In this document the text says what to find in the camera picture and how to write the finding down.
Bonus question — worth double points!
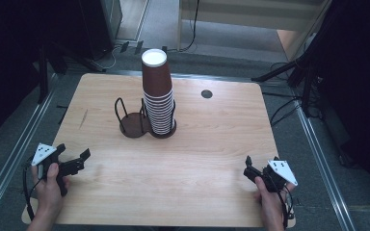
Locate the white floor cable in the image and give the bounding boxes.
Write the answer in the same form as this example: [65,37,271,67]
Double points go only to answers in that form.
[100,43,123,71]

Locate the black floor cables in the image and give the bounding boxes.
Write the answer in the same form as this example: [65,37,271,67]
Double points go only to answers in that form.
[261,90,304,127]

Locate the dark wire cup holder rack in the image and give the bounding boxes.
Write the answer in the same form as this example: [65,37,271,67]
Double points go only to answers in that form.
[114,96,178,140]

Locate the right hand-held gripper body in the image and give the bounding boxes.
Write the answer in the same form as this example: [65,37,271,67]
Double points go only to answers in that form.
[243,159,299,193]

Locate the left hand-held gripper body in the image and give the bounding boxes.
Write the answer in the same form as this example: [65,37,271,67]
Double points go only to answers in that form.
[31,142,86,197]

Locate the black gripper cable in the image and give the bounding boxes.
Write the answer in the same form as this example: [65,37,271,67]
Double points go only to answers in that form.
[22,159,43,222]
[277,183,296,229]

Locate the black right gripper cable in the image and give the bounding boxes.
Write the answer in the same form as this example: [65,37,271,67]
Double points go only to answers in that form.
[277,183,296,229]

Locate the metal floor rail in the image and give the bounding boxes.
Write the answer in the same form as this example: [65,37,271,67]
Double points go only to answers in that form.
[0,73,61,213]
[293,102,357,231]

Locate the person's right hand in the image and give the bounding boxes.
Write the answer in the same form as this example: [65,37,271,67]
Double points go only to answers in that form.
[253,176,297,221]

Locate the black stand with legs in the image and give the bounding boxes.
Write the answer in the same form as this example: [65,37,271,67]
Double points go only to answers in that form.
[37,39,105,105]

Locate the white shelf unit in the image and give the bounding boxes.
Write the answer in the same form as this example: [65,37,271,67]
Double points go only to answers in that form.
[176,0,333,51]

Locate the stack of brown paper cups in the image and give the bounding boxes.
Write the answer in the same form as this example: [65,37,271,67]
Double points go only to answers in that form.
[141,48,175,136]

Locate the person's left hand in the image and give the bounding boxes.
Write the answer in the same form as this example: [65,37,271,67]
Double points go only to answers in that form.
[31,163,72,215]

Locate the black tripod stand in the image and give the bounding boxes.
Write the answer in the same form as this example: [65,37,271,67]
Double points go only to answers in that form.
[250,47,322,118]

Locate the dark cabinet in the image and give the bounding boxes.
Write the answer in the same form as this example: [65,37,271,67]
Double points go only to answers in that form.
[76,0,123,61]

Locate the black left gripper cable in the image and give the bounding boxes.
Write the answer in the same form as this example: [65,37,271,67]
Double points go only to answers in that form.
[22,159,43,222]

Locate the black hanging cable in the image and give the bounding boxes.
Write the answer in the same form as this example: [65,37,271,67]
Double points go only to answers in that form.
[175,0,201,53]

